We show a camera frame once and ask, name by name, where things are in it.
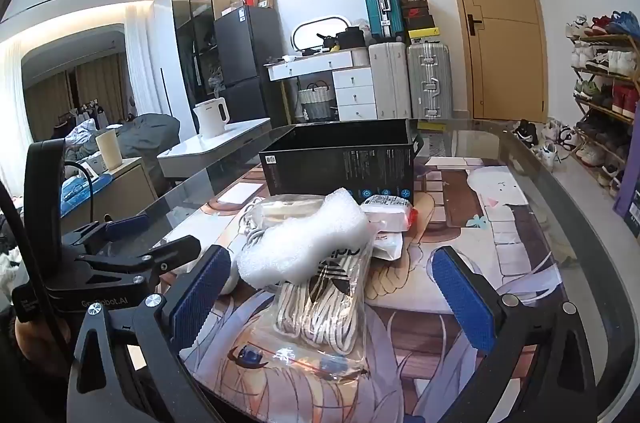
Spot white side table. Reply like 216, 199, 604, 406
157, 118, 272, 178

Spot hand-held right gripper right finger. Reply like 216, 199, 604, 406
431, 245, 598, 423

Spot black bag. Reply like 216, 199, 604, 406
336, 27, 366, 48

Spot wooden door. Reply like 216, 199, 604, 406
435, 0, 549, 124

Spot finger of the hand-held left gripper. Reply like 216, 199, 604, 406
74, 213, 152, 255
80, 234, 202, 278

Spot white electric kettle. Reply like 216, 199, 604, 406
193, 98, 232, 138

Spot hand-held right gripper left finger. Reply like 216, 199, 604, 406
70, 244, 233, 423

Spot purple cardboard box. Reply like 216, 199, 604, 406
612, 175, 640, 246

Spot teal suitcase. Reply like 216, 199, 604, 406
361, 0, 406, 44

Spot silver suitcase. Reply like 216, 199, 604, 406
406, 40, 454, 121

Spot black cardboard box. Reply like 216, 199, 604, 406
258, 119, 425, 210

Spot oval vanity mirror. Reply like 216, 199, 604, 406
291, 15, 355, 54

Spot rows of assorted sneakers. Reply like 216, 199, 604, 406
565, 10, 640, 198

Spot brown curtains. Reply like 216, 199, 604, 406
22, 53, 131, 144

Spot clear bag of white laces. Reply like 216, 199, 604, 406
248, 233, 376, 384

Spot wooden shoe rack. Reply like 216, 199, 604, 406
565, 23, 640, 204

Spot dark grey fridge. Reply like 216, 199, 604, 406
214, 5, 286, 126

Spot printed cartoon table mat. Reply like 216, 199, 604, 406
177, 155, 566, 423

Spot person's left hand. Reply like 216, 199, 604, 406
14, 315, 68, 364

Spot white printed packet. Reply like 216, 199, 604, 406
361, 194, 419, 230

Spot tall glass door cabinet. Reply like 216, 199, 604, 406
171, 0, 240, 124

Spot clothes rack with garments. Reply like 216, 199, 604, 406
55, 100, 108, 140

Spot white bubble wrap piece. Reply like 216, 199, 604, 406
235, 188, 373, 290

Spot white vanity desk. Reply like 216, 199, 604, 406
265, 48, 378, 124

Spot woven basket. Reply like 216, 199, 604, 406
297, 83, 338, 121

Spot brown wooden cabinet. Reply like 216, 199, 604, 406
62, 157, 158, 229

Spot yellow black shoe box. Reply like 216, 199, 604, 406
407, 28, 441, 45

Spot scattered pairs of shoes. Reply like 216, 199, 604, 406
512, 118, 581, 170

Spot thin black cable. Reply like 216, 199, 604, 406
64, 160, 98, 191

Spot white suitcase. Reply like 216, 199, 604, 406
368, 42, 412, 120

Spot beige cylindrical bin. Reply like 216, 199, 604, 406
95, 129, 124, 171

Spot white sheer curtain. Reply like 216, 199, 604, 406
125, 0, 173, 124

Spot white foil pouch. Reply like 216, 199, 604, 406
372, 230, 414, 262

